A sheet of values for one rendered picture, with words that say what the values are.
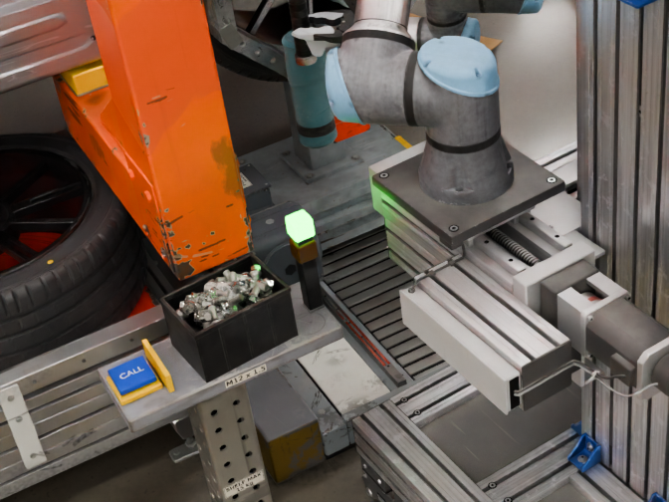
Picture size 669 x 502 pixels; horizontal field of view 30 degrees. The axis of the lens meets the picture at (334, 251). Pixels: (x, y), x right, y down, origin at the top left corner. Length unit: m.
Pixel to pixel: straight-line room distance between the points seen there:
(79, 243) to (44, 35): 0.43
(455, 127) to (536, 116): 1.82
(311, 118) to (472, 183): 0.84
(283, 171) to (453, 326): 1.37
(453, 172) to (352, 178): 1.18
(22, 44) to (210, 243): 0.60
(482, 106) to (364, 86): 0.18
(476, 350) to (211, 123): 0.70
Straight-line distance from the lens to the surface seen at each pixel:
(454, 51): 1.90
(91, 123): 2.63
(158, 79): 2.17
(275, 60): 2.77
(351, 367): 2.79
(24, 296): 2.52
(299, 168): 3.15
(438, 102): 1.88
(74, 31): 2.67
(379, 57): 1.91
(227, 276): 2.29
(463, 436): 2.43
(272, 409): 2.65
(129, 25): 2.11
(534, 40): 4.10
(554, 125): 3.66
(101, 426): 2.63
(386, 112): 1.91
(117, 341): 2.51
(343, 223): 3.09
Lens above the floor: 1.96
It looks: 37 degrees down
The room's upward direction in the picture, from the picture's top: 9 degrees counter-clockwise
